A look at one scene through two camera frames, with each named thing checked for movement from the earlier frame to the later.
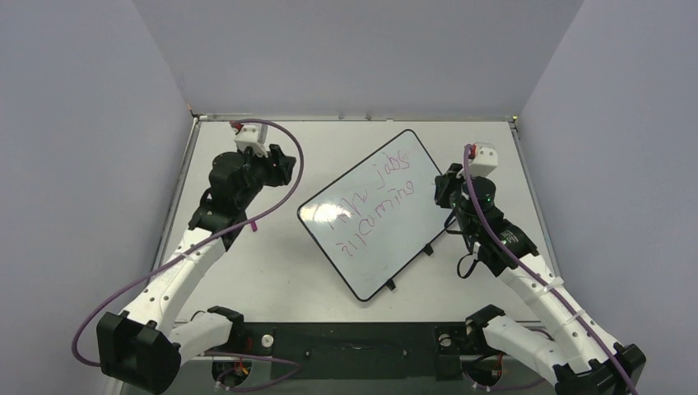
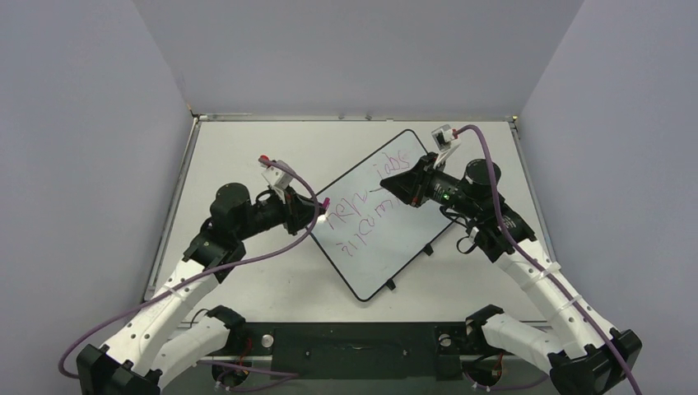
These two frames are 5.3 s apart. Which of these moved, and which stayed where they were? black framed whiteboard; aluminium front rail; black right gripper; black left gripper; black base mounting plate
Moved: black left gripper; black right gripper
Stayed: aluminium front rail; black base mounting plate; black framed whiteboard
